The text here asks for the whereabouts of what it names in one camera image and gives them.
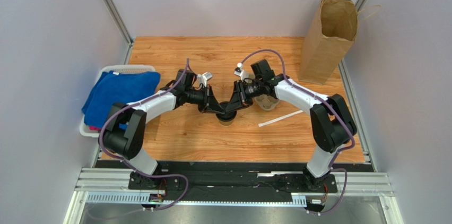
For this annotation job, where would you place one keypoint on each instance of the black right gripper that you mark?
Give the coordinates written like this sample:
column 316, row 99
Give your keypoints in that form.
column 238, row 93

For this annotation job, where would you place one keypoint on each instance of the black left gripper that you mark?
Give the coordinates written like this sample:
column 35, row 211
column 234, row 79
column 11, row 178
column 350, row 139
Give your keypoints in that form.
column 209, row 103

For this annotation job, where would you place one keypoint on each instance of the black plastic cup lid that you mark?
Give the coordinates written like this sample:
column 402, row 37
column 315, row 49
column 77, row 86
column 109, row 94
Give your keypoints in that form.
column 227, row 115

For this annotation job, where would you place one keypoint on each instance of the brown paper coffee cup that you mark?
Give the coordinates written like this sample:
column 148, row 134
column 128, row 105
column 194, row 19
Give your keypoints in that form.
column 226, row 122

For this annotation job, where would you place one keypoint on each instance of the grey pulp cup carrier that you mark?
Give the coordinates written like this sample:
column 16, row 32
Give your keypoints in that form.
column 266, row 103

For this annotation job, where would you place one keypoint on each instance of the brown paper bag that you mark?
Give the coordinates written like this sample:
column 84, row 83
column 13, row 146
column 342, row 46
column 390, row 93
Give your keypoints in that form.
column 331, row 34

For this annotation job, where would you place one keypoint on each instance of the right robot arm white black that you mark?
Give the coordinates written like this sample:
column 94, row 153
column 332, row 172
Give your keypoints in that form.
column 331, row 121

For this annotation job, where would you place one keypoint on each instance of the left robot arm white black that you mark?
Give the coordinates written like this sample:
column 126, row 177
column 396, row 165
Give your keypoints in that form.
column 122, row 135

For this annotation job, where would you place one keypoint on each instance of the white paper wrapped straw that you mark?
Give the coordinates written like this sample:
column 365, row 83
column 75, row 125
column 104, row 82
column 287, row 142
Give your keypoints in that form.
column 280, row 118

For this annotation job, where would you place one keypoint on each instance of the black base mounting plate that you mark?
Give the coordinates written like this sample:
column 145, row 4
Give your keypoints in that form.
column 235, row 182

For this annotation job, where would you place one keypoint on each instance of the blue folded cloth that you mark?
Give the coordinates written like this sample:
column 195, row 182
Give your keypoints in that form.
column 114, row 87

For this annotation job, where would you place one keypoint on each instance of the pink cloth in basket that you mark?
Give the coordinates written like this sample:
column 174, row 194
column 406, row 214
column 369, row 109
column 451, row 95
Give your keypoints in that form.
column 93, row 128

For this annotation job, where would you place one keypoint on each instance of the white plastic basket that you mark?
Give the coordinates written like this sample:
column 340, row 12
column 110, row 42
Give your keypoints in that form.
column 121, row 69

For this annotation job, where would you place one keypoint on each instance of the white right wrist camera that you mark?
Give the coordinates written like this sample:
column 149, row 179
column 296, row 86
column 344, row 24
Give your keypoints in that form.
column 240, row 72

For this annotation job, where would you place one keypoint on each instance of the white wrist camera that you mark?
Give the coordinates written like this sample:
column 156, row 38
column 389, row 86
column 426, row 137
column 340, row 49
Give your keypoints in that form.
column 240, row 72
column 204, row 78

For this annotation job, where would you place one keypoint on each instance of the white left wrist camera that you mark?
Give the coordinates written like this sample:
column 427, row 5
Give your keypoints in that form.
column 204, row 78

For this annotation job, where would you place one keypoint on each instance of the aluminium frame rail front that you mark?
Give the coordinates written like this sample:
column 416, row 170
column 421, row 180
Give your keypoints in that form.
column 102, row 185

